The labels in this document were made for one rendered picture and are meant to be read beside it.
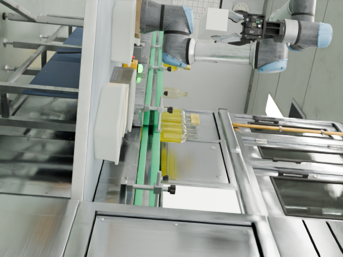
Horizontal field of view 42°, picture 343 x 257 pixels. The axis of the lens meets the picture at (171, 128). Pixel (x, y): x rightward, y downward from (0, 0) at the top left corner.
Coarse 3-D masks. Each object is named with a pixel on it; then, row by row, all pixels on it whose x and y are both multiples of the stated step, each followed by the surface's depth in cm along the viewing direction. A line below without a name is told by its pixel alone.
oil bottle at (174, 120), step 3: (162, 117) 218; (165, 117) 219; (168, 117) 219; (171, 117) 219; (174, 117) 220; (162, 120) 216; (165, 120) 216; (168, 120) 216; (171, 120) 216; (174, 120) 216; (177, 120) 217; (180, 120) 217; (183, 120) 218; (183, 123) 216; (186, 123) 218
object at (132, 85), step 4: (132, 76) 177; (132, 80) 171; (132, 84) 170; (132, 88) 170; (132, 92) 171; (132, 96) 172; (132, 100) 173; (132, 104) 173; (132, 108) 191; (132, 112) 192; (128, 116) 176; (132, 116) 192; (128, 120) 177; (132, 120) 189; (128, 124) 178; (128, 128) 179
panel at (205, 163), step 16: (176, 144) 228; (192, 144) 230; (208, 144) 232; (224, 144) 232; (160, 160) 211; (176, 160) 213; (192, 160) 215; (208, 160) 216; (224, 160) 217; (176, 176) 199; (192, 176) 201; (208, 176) 202; (224, 176) 203; (240, 208) 181
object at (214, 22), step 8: (208, 8) 127; (208, 16) 128; (216, 16) 128; (224, 16) 128; (200, 24) 146; (208, 24) 128; (216, 24) 128; (224, 24) 128; (200, 32) 143; (208, 32) 134; (216, 32) 132; (224, 32) 131
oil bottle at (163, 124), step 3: (162, 123) 213; (165, 123) 213; (168, 123) 213; (171, 123) 214; (174, 123) 214; (177, 123) 214; (180, 123) 215; (165, 126) 210; (168, 126) 211; (171, 126) 211; (174, 126) 211; (177, 126) 211; (180, 126) 212; (183, 126) 212; (186, 129) 213
